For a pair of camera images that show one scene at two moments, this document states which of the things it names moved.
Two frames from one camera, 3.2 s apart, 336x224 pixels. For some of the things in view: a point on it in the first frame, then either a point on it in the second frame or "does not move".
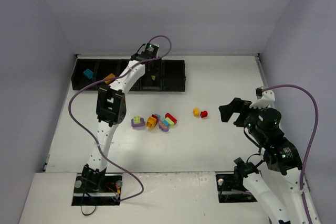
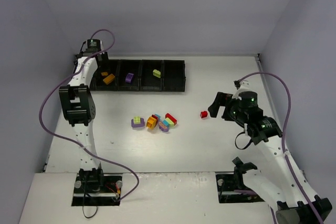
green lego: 137,119 does not move
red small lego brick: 203,114 does not move
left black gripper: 153,67 -> 102,56
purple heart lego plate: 137,125 does not move
